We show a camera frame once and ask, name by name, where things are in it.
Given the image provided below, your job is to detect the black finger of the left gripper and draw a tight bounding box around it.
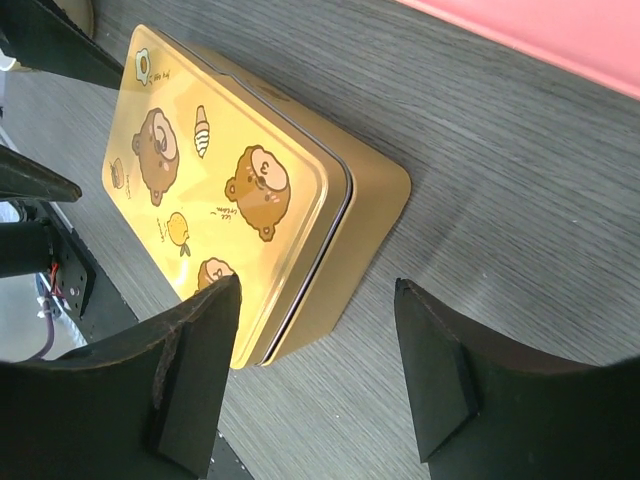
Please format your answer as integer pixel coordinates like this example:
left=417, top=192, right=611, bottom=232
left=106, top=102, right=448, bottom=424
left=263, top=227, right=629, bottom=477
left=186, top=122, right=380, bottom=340
left=1, top=0, right=123, bottom=89

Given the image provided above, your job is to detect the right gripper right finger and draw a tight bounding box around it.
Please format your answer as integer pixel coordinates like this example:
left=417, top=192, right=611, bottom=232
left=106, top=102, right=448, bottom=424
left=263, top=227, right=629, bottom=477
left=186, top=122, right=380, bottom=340
left=394, top=279, right=639, bottom=479

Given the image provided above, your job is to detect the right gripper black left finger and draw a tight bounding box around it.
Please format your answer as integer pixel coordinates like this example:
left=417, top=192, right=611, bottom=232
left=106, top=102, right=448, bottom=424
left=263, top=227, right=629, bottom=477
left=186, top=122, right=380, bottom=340
left=1, top=275, right=241, bottom=479

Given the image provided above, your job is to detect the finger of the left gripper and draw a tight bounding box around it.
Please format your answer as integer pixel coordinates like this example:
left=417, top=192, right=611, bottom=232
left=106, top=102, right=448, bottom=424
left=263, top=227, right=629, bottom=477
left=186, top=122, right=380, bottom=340
left=0, top=145, right=81, bottom=202

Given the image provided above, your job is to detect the silver tin lid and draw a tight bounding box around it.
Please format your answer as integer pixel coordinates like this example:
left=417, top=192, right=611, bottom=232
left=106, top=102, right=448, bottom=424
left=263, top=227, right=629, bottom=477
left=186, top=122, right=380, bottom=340
left=103, top=25, right=353, bottom=368

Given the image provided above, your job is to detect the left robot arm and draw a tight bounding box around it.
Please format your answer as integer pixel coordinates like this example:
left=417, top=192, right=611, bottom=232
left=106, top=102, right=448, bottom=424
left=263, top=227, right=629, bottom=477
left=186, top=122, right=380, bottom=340
left=1, top=0, right=123, bottom=278

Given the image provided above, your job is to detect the white bowl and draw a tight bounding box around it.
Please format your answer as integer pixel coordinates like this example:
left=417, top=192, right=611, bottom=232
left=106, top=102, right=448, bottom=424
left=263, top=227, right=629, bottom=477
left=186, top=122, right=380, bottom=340
left=55, top=0, right=95, bottom=38

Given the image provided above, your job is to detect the gold cookie tin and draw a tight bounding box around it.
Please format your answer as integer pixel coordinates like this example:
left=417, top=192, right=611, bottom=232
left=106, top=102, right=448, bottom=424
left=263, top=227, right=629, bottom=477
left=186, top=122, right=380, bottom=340
left=175, top=43, right=411, bottom=369

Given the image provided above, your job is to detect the pink tray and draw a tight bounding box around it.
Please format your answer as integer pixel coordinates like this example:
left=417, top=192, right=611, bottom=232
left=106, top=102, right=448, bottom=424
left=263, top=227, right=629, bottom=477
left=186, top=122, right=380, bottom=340
left=404, top=0, right=639, bottom=99

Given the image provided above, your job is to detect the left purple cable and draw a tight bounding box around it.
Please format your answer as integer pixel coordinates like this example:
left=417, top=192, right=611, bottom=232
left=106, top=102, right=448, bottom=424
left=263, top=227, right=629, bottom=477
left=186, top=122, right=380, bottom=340
left=37, top=294, right=66, bottom=361

